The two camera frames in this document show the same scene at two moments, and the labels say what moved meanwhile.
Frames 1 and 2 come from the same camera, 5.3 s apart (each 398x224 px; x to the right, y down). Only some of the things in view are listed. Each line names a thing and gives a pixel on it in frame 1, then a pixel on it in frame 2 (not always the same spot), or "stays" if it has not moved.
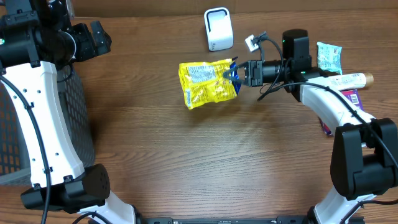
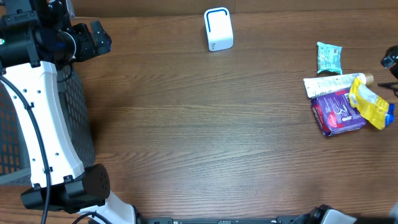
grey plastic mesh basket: x=15 y=167 stays
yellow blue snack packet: x=203 y=83 to x=376 y=111
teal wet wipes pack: x=329 y=57 stays
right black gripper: x=252 y=79 to x=390 y=59
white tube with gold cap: x=357 y=80 stays
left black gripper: x=91 y=48 stays
